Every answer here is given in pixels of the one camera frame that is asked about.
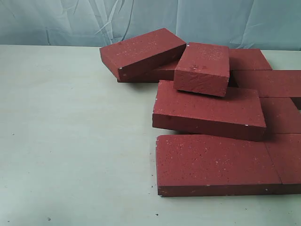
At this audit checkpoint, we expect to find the light fabric backdrop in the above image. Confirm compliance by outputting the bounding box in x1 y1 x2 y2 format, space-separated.
0 0 301 50

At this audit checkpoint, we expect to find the small top red brick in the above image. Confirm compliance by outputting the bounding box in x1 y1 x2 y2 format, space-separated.
174 42 230 97

